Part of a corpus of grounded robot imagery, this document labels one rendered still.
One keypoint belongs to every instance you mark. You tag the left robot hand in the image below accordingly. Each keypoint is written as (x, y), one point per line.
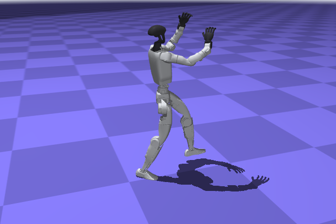
(184, 19)

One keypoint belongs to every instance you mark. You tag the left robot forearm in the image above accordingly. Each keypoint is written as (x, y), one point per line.
(177, 35)

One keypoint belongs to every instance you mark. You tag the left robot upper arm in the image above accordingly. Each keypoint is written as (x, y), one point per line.
(169, 46)

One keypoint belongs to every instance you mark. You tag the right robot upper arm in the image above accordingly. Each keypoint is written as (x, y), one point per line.
(169, 57)

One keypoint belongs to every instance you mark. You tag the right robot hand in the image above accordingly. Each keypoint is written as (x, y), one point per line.
(208, 36)

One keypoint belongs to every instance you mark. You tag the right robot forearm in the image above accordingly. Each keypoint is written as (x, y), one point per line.
(200, 55)

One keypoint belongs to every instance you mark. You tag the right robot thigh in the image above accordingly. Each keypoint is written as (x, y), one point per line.
(165, 122)

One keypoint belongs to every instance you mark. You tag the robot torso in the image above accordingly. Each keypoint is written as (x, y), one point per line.
(161, 73)

